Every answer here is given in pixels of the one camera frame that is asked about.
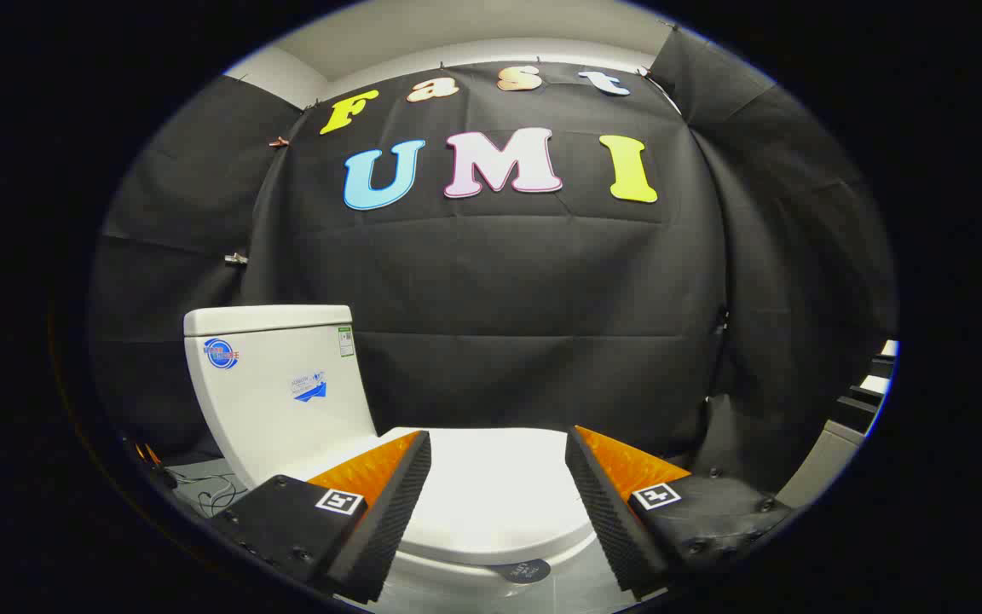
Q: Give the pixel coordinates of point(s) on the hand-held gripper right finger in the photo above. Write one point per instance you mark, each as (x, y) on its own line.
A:
(606, 512)

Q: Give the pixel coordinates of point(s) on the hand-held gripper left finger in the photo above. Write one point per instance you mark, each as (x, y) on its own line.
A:
(389, 512)

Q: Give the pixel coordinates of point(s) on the white toilet lid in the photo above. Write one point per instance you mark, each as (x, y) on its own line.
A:
(495, 495)

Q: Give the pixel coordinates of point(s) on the white ceramic toilet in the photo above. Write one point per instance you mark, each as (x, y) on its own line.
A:
(278, 409)

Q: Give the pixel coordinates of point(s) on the black backdrop cloth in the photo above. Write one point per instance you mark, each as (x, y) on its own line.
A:
(499, 290)

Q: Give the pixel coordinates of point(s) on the black white striped object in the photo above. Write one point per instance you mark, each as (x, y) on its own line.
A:
(849, 409)

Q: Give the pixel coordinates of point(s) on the silver metal clip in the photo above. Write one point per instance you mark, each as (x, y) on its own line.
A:
(236, 257)

